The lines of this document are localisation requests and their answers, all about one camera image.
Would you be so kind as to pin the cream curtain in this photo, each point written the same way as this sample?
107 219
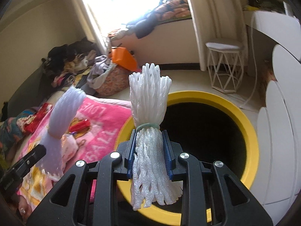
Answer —
218 19
90 26

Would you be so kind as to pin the right cream curtain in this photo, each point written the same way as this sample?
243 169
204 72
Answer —
218 19

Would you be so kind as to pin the floral laundry basket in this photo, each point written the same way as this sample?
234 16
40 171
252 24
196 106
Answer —
116 81

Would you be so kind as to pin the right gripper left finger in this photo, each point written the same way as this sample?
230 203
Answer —
87 194

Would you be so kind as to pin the white wire stool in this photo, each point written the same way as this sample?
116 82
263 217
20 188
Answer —
225 64

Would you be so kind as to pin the dark jacket on sill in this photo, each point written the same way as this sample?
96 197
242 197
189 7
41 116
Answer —
144 25

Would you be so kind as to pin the orange paper bag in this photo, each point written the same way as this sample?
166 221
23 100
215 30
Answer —
122 57

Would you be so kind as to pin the orange patterned quilt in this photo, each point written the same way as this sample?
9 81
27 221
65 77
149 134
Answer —
172 9

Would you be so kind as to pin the white shell chair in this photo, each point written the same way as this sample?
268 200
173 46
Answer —
277 182

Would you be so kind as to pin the left cream curtain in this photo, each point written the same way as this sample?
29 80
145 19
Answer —
90 26

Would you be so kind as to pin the white orange plastic bag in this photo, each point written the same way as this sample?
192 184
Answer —
69 147

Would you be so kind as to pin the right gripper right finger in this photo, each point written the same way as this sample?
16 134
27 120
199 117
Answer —
211 186

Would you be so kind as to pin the white foam net sleeve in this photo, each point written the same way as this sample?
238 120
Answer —
150 182

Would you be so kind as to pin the left hand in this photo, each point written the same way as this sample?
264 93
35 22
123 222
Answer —
19 204

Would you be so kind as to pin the white dressing table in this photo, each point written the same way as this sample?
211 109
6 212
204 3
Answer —
283 29

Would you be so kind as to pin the pile of clothes on bed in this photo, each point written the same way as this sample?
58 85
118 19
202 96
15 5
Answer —
68 64

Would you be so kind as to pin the red cylindrical wrapper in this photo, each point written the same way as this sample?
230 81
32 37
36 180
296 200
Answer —
79 126

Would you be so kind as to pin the pink cartoon bear blanket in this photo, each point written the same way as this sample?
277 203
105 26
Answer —
106 116

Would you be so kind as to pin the dark bag on table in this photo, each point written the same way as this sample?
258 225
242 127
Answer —
268 5

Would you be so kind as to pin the grey clothes in basket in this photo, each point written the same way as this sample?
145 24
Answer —
99 72

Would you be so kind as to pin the red garment on bed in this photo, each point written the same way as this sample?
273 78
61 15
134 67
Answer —
32 122

